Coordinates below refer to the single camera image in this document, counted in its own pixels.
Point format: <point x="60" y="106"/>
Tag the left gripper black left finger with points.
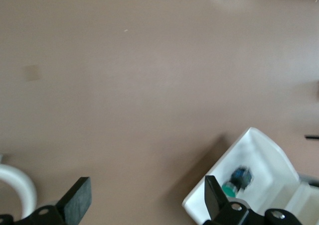
<point x="77" y="202"/>

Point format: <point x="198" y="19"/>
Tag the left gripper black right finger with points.
<point x="214" y="200"/>

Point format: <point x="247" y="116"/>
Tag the green push button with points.
<point x="228" y="189"/>

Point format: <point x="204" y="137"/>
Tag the white plastic tray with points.
<point x="261" y="145"/>

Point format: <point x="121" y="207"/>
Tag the white curved plastic arc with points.
<point x="25" y="185"/>

